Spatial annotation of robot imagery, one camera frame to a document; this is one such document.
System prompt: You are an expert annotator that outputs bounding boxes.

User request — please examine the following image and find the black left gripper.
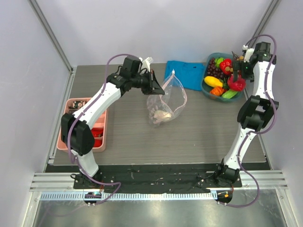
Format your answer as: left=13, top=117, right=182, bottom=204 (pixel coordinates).
left=131, top=70, right=165, bottom=95

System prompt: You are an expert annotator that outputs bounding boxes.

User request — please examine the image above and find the pink toy dragon fruit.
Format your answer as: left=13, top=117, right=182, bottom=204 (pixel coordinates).
left=227, top=74, right=246, bottom=92

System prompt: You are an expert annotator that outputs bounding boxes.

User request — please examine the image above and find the clear pink-dotted zip bag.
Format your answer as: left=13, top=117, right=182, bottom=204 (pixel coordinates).
left=147, top=70, right=187, bottom=127

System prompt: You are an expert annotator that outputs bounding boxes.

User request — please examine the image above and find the beige toy potato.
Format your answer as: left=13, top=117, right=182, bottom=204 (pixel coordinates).
left=153, top=110, right=172, bottom=123

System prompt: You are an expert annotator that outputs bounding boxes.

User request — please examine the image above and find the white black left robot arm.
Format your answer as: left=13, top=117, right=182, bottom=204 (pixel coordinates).
left=61, top=54, right=156, bottom=189

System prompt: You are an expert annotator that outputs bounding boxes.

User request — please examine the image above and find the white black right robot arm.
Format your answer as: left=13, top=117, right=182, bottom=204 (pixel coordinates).
left=207, top=42, right=279, bottom=187

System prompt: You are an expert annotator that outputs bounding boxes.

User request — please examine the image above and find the red toy bell pepper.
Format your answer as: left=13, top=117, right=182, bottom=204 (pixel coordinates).
left=219, top=59, right=232, bottom=75

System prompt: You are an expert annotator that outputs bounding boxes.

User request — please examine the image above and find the brown toy longan bunch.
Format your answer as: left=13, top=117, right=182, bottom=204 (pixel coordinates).
left=225, top=51, right=244, bottom=73

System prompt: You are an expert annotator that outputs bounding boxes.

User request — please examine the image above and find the green toy vegetable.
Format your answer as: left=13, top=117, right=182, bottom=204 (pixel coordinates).
left=214, top=57, right=225, bottom=67

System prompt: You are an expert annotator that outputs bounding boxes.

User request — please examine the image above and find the green toy cucumber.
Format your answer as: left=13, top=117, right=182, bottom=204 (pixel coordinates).
left=221, top=89, right=238, bottom=99

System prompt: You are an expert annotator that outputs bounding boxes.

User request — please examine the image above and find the purple toy grape bunch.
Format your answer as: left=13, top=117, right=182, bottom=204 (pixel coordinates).
left=206, top=58, right=225, bottom=80

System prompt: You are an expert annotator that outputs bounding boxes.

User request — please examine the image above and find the yellow toy mango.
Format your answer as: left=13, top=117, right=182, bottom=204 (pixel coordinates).
left=204, top=76, right=223, bottom=88

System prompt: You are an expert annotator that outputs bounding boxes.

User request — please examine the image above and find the teal plastic fruit basket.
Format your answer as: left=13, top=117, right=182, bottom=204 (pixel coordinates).
left=202, top=52, right=243, bottom=103

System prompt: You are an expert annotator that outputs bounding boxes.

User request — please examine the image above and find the blue folded cloth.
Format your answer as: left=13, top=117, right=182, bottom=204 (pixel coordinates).
left=164, top=61, right=205, bottom=91

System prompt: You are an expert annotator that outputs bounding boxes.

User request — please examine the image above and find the lower red folded cloth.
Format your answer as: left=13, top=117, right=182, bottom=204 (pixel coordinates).
left=93, top=138, right=103, bottom=148

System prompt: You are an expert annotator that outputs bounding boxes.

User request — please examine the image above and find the rose patterned dark cloth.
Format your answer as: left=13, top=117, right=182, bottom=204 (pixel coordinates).
left=69, top=100, right=86, bottom=110

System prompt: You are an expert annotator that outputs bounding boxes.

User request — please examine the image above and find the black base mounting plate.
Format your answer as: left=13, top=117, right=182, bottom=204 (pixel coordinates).
left=71, top=164, right=242, bottom=194

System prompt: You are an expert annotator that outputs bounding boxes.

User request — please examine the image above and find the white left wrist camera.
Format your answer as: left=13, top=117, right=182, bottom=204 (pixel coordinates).
left=139, top=57, right=153, bottom=72

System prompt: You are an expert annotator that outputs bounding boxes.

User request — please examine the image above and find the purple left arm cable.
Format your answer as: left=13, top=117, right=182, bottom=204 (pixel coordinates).
left=67, top=53, right=143, bottom=185

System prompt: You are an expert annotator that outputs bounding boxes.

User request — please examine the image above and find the aluminium frame rail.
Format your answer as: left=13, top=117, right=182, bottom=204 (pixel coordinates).
left=30, top=170, right=288, bottom=192

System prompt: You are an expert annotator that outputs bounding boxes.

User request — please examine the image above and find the white slotted cable duct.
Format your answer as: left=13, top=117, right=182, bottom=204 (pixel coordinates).
left=40, top=191, right=217, bottom=201

